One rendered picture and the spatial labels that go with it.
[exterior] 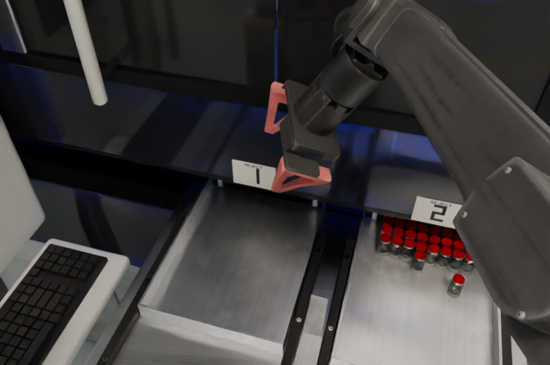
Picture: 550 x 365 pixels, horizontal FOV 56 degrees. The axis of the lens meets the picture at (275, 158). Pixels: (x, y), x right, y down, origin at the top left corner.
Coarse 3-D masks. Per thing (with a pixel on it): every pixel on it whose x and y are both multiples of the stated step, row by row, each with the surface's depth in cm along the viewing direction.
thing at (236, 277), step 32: (224, 192) 113; (192, 224) 107; (224, 224) 107; (256, 224) 107; (288, 224) 107; (320, 224) 106; (192, 256) 101; (224, 256) 101; (256, 256) 101; (288, 256) 101; (160, 288) 95; (192, 288) 95; (224, 288) 95; (256, 288) 95; (288, 288) 95; (160, 320) 90; (192, 320) 87; (224, 320) 90; (256, 320) 90; (288, 320) 87
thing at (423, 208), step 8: (416, 200) 90; (424, 200) 89; (432, 200) 89; (416, 208) 91; (424, 208) 91; (432, 208) 90; (440, 208) 90; (448, 208) 89; (456, 208) 89; (416, 216) 93; (424, 216) 92; (440, 216) 91; (448, 216) 90; (440, 224) 92; (448, 224) 92
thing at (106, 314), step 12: (24, 252) 145; (36, 252) 143; (12, 264) 152; (24, 264) 150; (0, 276) 160; (12, 276) 157; (132, 276) 136; (120, 288) 143; (120, 300) 148; (108, 312) 155; (96, 324) 163; (96, 336) 170
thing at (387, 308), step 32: (384, 256) 101; (352, 288) 95; (384, 288) 95; (416, 288) 95; (480, 288) 95; (352, 320) 90; (384, 320) 90; (416, 320) 90; (448, 320) 90; (480, 320) 90; (352, 352) 86; (384, 352) 86; (416, 352) 86; (448, 352) 86; (480, 352) 86
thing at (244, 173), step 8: (232, 160) 97; (232, 168) 98; (240, 168) 97; (248, 168) 97; (256, 168) 96; (264, 168) 95; (272, 168) 95; (240, 176) 99; (248, 176) 98; (264, 176) 97; (272, 176) 96; (248, 184) 100; (256, 184) 99; (264, 184) 98; (272, 184) 98
